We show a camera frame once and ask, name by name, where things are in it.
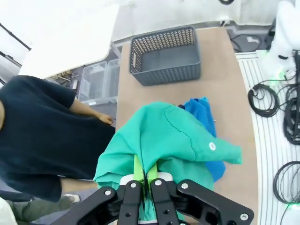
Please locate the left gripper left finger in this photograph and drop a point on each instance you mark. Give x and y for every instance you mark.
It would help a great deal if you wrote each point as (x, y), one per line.
(131, 206)

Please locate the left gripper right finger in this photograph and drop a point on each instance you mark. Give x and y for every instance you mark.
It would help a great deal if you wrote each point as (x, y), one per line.
(164, 206)

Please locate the green garment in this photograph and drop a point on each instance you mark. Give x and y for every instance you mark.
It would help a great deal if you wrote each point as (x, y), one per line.
(168, 131)

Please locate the blue garment with pink tag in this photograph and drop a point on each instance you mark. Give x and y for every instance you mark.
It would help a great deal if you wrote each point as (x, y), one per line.
(204, 112)

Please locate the person's left forearm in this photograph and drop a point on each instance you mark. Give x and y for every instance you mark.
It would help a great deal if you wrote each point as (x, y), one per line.
(84, 109)

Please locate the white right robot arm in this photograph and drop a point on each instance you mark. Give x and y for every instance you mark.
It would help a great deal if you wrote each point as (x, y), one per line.
(286, 35)

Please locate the person's left hand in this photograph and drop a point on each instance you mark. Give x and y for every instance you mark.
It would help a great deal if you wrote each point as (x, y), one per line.
(106, 119)

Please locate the light sneaker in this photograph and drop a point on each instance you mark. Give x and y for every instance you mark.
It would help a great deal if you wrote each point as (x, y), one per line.
(72, 198)

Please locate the olive green cloth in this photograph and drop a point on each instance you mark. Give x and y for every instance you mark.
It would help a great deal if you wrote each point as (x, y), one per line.
(39, 209)

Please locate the white ribbed base platform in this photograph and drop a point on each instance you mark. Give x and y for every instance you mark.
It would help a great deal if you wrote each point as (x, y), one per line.
(264, 145)

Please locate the person in black T-shirt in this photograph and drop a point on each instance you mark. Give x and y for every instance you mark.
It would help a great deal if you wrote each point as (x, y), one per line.
(35, 129)

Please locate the clear bin under table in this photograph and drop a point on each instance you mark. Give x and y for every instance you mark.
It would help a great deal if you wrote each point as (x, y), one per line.
(92, 82)
(113, 79)

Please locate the grey perforated plastic basket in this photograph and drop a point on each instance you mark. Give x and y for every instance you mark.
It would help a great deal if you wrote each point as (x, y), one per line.
(168, 75)

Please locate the large white table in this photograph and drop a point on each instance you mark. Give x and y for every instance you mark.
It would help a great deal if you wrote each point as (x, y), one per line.
(70, 35)

